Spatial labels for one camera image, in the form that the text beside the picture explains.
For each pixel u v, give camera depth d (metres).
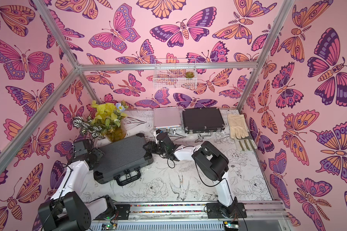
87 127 0.80
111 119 0.85
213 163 0.52
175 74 0.96
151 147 0.81
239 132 1.04
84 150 0.65
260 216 0.74
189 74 0.93
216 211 0.73
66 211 0.40
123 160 0.83
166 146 0.74
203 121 1.06
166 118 1.13
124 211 0.73
